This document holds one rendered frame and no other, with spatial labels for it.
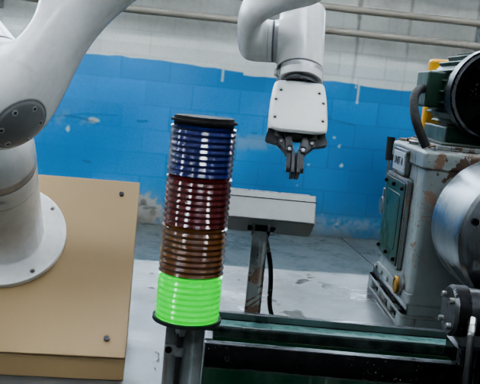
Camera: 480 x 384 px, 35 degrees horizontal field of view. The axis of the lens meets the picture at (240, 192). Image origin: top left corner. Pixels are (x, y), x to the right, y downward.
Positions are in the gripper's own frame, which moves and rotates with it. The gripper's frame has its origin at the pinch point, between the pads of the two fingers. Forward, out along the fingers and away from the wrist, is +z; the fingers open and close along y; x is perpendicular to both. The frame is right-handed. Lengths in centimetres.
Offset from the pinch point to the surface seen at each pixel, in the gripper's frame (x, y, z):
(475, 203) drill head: -6.7, 28.7, 6.5
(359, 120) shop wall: 464, 106, -249
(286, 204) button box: -3.4, -1.3, 8.4
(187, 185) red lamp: -57, -16, 27
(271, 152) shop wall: 475, 33, -216
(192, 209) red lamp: -56, -15, 29
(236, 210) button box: -3.4, -9.4, 10.3
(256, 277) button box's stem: 3.5, -5.0, 19.2
